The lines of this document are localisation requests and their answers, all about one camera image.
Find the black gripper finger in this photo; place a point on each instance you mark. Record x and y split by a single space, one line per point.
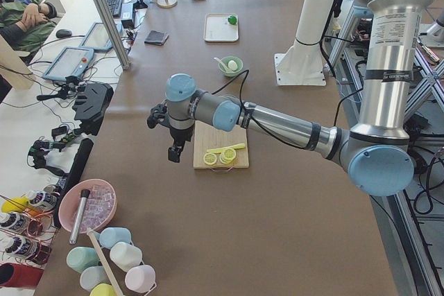
174 153

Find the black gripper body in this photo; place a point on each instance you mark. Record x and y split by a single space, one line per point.
180 134

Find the white ceramic spoon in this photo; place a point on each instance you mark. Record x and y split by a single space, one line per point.
221 63

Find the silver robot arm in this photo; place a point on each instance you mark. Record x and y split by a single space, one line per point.
373 152

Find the pink bowl of ice cubes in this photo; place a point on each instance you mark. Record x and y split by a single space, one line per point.
100 207

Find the single lemon slice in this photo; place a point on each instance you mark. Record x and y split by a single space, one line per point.
210 159

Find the bamboo cutting board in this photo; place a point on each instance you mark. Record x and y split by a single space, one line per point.
206 137

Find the stacked lemon slices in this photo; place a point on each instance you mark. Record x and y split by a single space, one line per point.
227 156

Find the yellow plastic knife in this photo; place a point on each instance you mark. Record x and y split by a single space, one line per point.
221 149

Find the folded grey cloth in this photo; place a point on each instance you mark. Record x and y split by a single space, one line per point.
156 38

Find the far teach pendant tablet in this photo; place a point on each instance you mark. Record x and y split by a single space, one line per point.
97 38

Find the teach pendant tablet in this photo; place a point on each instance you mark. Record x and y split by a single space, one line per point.
71 61
97 38

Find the metal tube black cap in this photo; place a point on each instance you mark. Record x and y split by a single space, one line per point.
84 195

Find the black long bar device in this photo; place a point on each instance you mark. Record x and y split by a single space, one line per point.
76 171

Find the near teach pendant tablet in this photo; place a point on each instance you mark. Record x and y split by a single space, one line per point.
71 61

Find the cream rabbit tray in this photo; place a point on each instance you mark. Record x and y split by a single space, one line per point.
217 28

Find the light blue cup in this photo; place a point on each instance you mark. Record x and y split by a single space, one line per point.
110 236

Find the white cup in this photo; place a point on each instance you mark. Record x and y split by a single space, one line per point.
125 256

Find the green lime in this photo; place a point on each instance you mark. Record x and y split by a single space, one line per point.
232 20

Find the black computer mouse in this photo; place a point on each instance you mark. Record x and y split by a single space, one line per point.
63 33

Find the pink cup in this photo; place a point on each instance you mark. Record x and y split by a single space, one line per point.
141 279

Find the mint green cup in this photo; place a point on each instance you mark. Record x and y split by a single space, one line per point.
81 258

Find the pale blue cup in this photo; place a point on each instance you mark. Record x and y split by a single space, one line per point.
93 276

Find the yellow cup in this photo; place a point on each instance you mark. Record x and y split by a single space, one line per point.
103 290

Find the seated person green jacket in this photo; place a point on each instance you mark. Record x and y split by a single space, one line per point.
26 24

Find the bottles in copper rack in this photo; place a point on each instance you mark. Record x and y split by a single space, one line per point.
27 227

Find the red cup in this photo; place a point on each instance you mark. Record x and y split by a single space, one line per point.
14 275

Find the aluminium frame post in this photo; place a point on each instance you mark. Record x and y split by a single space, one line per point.
108 21

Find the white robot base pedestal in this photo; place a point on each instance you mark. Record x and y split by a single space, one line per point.
302 64

